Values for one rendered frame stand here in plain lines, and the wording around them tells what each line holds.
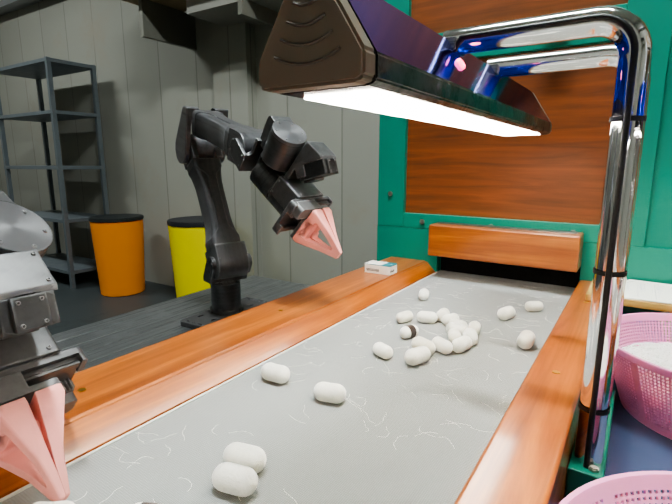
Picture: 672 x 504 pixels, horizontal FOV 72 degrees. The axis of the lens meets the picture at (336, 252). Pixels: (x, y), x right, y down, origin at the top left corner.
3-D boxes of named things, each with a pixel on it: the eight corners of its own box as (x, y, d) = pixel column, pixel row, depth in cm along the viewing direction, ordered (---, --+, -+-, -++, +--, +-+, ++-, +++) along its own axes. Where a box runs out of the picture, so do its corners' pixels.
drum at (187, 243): (246, 308, 318) (243, 217, 306) (201, 326, 285) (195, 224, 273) (206, 299, 339) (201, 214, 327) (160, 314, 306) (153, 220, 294)
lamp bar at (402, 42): (256, 91, 30) (252, -31, 29) (501, 136, 81) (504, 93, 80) (362, 80, 26) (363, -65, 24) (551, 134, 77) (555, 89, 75)
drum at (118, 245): (159, 289, 367) (154, 215, 356) (114, 301, 335) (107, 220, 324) (131, 282, 387) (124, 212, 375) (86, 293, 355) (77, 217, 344)
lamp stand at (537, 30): (408, 448, 53) (422, 26, 44) (465, 380, 69) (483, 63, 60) (598, 517, 42) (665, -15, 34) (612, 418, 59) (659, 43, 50)
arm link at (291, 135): (322, 144, 73) (291, 97, 78) (274, 143, 68) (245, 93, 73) (297, 196, 81) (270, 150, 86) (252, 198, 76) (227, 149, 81)
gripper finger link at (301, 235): (366, 236, 75) (330, 197, 78) (343, 243, 69) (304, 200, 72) (343, 264, 78) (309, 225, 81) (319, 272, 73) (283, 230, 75)
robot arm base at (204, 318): (268, 272, 105) (245, 268, 109) (200, 292, 88) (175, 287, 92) (269, 305, 106) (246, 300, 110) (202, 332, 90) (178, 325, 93)
